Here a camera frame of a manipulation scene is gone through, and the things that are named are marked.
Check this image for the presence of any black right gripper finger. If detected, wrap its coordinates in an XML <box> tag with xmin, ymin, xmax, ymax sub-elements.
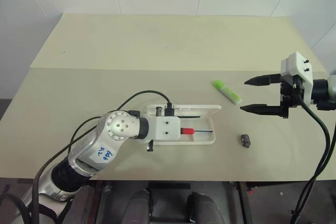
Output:
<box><xmin>244</xmin><ymin>74</ymin><xmax>282</xmax><ymax>87</ymax></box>
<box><xmin>239</xmin><ymin>103</ymin><xmax>282</xmax><ymax>118</ymax></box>

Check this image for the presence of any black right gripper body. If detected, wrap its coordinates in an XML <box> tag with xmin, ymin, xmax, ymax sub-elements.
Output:
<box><xmin>279</xmin><ymin>75</ymin><xmax>306</xmax><ymax>119</ymax></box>

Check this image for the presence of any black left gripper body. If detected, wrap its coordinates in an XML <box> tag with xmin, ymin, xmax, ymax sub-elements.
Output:
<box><xmin>146</xmin><ymin>102</ymin><xmax>176</xmax><ymax>153</ymax></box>

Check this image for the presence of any red marker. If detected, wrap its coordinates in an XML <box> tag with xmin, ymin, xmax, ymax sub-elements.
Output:
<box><xmin>180</xmin><ymin>127</ymin><xmax>214</xmax><ymax>135</ymax></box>

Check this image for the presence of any green highlighter marker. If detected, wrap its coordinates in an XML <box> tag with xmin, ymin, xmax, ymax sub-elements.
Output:
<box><xmin>212</xmin><ymin>79</ymin><xmax>243</xmax><ymax>104</ymax></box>

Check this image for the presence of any white pencil case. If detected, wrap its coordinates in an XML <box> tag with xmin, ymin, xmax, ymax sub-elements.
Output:
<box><xmin>143</xmin><ymin>104</ymin><xmax>223</xmax><ymax>146</ymax></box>

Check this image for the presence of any white label blue handwriting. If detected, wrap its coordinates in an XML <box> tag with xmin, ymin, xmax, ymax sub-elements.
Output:
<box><xmin>90</xmin><ymin>144</ymin><xmax>117</xmax><ymax>164</ymax></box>

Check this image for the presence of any dark rounded shape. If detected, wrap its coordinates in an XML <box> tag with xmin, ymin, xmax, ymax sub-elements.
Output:
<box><xmin>185</xmin><ymin>191</ymin><xmax>224</xmax><ymax>224</ymax></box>

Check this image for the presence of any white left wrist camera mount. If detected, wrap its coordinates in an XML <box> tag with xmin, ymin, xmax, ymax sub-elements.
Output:
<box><xmin>141</xmin><ymin>115</ymin><xmax>182</xmax><ymax>145</ymax></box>

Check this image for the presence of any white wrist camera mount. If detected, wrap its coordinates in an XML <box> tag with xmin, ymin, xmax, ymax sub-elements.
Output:
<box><xmin>141</xmin><ymin>115</ymin><xmax>182</xmax><ymax>145</ymax></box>
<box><xmin>280</xmin><ymin>51</ymin><xmax>314</xmax><ymax>104</ymax></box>

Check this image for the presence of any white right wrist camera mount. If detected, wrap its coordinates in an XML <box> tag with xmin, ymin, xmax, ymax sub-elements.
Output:
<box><xmin>280</xmin><ymin>51</ymin><xmax>314</xmax><ymax>104</ymax></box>

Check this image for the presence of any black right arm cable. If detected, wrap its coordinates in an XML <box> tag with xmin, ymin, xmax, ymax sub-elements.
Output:
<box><xmin>290</xmin><ymin>83</ymin><xmax>332</xmax><ymax>224</ymax></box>

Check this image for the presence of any black metal table frame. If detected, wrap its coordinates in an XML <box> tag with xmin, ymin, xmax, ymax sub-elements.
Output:
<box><xmin>227</xmin><ymin>180</ymin><xmax>336</xmax><ymax>224</ymax></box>

